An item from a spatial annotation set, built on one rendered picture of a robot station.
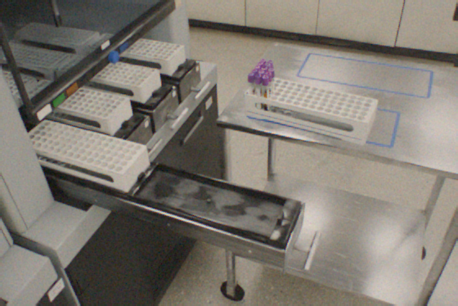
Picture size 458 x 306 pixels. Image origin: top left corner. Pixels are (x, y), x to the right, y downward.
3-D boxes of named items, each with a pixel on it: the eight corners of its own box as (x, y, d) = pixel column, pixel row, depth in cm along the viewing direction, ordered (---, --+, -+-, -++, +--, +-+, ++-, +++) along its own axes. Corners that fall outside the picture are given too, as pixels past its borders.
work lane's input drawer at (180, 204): (17, 185, 111) (4, 157, 105) (53, 151, 120) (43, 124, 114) (305, 284, 84) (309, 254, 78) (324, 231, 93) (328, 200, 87)
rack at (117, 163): (24, 163, 106) (15, 143, 102) (51, 138, 113) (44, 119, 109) (127, 195, 95) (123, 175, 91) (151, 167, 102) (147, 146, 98)
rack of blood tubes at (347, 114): (244, 114, 112) (243, 93, 108) (259, 94, 119) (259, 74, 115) (364, 146, 100) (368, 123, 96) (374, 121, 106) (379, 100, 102)
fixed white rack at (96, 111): (24, 116, 122) (16, 97, 118) (47, 97, 129) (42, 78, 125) (113, 140, 111) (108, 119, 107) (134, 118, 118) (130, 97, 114)
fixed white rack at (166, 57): (90, 64, 143) (86, 46, 139) (108, 50, 149) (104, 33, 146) (171, 79, 132) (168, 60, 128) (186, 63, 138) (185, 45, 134)
